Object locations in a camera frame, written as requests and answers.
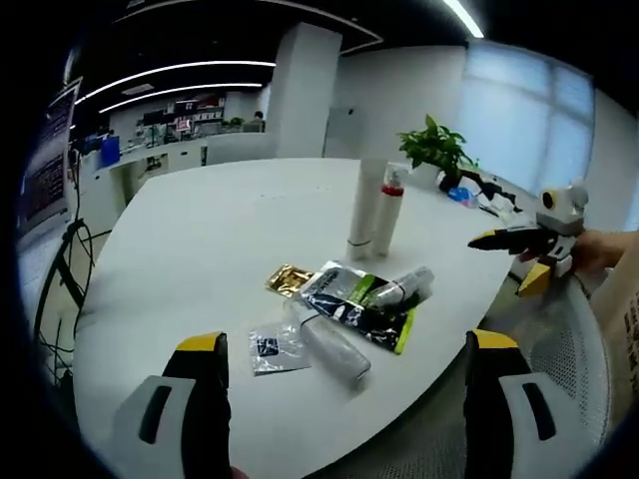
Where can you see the background display shelves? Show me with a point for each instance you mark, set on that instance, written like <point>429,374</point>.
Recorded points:
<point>180,120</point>

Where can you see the small white skincare spray bottle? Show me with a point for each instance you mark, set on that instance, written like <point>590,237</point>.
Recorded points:
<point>334,354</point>
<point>409,284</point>

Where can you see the dark red pot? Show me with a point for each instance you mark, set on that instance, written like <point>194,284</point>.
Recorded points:
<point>449,183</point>

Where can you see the white skincare tube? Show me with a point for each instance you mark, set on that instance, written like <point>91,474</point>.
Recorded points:
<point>367,209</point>

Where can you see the person's left hand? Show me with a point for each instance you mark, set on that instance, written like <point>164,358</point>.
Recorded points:
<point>239,474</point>

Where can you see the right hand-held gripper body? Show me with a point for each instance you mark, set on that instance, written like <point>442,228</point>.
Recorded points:
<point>564,214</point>

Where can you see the blue bin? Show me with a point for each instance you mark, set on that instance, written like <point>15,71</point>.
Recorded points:
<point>110,152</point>

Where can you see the green plant in white pot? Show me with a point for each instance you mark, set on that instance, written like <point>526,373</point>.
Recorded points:
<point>434,144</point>

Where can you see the person's right hand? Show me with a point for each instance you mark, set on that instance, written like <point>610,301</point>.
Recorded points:
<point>596,249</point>

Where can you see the black device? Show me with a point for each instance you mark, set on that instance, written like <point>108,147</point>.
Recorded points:
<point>491,189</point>

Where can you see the blue packet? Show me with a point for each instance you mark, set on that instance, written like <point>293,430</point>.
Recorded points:
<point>463,195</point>

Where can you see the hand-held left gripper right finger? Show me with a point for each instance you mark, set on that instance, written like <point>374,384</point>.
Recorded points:
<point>499,399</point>

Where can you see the white counter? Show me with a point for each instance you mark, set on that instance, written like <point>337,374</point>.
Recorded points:
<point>150,169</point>

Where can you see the silver skincare sachet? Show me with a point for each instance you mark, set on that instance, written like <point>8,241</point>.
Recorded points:
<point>332,284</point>

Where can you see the red collar skincare pump bottle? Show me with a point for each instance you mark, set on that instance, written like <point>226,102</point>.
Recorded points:
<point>390,224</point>

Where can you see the black laptop stand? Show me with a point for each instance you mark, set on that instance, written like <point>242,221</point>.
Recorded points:
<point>60,269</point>

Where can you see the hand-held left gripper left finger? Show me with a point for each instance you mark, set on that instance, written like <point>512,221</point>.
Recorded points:
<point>199,399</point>

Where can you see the white window blind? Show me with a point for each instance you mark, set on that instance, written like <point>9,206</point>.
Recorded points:
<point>524,115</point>

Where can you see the clear skincare sachet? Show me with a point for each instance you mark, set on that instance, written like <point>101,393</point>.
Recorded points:
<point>272,349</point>

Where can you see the white mesh office chair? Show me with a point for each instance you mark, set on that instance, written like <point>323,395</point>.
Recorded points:
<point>564,359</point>

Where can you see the white laptop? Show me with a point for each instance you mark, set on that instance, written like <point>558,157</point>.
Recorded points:
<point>47,164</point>

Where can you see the gold skincare sachet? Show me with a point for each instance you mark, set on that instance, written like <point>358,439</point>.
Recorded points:
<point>289,279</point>

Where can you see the person's printed shirt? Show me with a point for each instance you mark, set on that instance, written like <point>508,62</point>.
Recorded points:
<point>624,309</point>

